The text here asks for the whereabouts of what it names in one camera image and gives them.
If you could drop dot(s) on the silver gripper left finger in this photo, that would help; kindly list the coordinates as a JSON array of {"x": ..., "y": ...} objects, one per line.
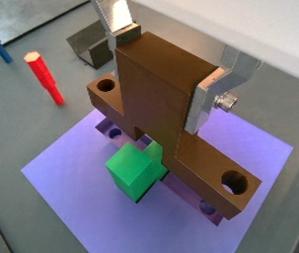
[{"x": 114, "y": 13}]

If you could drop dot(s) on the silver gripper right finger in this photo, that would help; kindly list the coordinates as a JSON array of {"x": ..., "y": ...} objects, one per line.
[{"x": 213, "y": 92}]

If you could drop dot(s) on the brown T-shaped block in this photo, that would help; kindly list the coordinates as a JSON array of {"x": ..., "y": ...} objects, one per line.
[{"x": 146, "y": 100}]

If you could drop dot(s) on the purple board with slot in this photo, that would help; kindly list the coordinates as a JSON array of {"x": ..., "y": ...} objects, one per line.
[{"x": 162, "y": 224}]

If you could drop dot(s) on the red hexagonal peg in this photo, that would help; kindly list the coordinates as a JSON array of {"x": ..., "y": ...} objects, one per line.
[{"x": 39, "y": 67}]

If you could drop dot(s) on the green U-shaped block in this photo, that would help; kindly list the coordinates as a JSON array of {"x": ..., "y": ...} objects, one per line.
[{"x": 136, "y": 169}]

